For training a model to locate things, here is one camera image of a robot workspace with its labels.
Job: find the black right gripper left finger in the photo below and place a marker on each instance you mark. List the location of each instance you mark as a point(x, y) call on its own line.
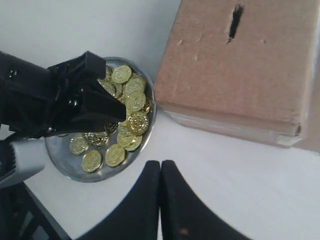
point(137, 215)

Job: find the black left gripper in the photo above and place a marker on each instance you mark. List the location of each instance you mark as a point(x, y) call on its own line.
point(40, 102)

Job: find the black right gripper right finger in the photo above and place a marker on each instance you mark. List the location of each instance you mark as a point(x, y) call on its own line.
point(183, 215)

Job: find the brown cardboard box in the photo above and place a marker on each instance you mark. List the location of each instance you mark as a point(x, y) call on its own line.
point(248, 69)

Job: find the gold coin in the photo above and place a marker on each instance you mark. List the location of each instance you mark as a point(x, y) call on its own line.
point(91, 161)
point(115, 155)
point(138, 123)
point(78, 144)
point(135, 101)
point(121, 74)

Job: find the round steel plate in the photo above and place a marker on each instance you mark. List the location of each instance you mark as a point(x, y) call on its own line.
point(70, 165)

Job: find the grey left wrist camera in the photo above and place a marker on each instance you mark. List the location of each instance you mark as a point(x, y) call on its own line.
point(21, 160)

